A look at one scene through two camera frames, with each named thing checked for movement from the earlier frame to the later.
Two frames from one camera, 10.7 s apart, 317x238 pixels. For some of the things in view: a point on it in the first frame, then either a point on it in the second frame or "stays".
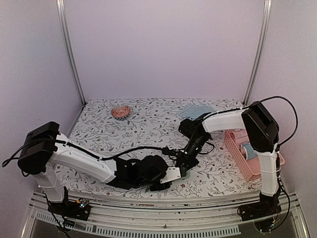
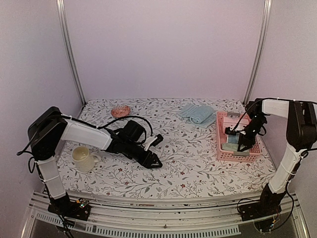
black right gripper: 183,159 → 244,140
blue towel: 247,151 → 234,139
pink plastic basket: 250,169 → 227,155
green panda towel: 187,175 → 234,147
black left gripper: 168,186 → 147,163
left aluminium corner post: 61,13 stays
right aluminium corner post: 264,29 stays
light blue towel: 195,111 stays
